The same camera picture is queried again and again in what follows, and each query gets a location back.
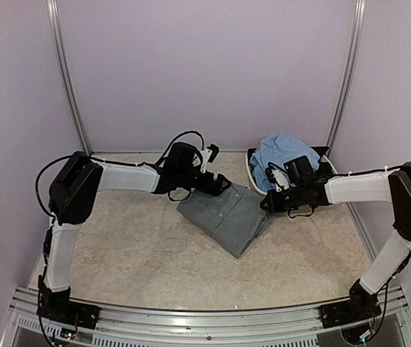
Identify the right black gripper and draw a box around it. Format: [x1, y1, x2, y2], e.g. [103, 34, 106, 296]
[261, 184, 306, 213]

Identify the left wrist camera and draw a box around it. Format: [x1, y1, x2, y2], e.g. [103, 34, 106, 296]
[200, 144, 220, 174]

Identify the light blue shirt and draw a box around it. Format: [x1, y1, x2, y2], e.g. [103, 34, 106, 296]
[248, 133, 320, 192]

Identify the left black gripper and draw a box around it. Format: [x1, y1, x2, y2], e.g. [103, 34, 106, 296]
[178, 168, 232, 197]

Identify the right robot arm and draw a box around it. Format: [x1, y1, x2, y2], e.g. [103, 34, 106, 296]
[260, 156, 411, 321]

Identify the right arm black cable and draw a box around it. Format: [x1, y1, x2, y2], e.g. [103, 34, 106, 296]
[265, 162, 411, 220]

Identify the right aluminium frame post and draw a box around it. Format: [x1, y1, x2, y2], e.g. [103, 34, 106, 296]
[326, 0, 366, 152]

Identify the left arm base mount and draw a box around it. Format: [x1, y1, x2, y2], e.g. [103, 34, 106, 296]
[38, 301, 100, 330]

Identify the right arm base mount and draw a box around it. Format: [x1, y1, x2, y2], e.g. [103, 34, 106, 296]
[319, 300, 382, 329]

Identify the white plastic bin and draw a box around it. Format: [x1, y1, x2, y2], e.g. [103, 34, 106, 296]
[244, 147, 339, 207]

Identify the left aluminium frame post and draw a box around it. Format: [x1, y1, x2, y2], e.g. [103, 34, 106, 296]
[46, 0, 92, 155]

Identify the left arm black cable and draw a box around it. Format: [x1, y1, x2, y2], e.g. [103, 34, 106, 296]
[34, 130, 206, 218]

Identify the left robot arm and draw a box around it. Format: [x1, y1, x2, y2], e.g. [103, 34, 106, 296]
[38, 142, 231, 322]

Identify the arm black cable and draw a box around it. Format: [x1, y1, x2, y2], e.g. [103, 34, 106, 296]
[265, 162, 411, 220]
[34, 130, 206, 218]

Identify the aluminium frame post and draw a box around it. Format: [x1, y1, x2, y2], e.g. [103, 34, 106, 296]
[46, 0, 92, 155]
[326, 0, 366, 152]

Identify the front aluminium rail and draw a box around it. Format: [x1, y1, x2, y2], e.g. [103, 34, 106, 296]
[0, 287, 411, 346]

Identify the grey long sleeve shirt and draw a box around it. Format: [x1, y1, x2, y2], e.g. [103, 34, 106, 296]
[177, 184, 269, 259]

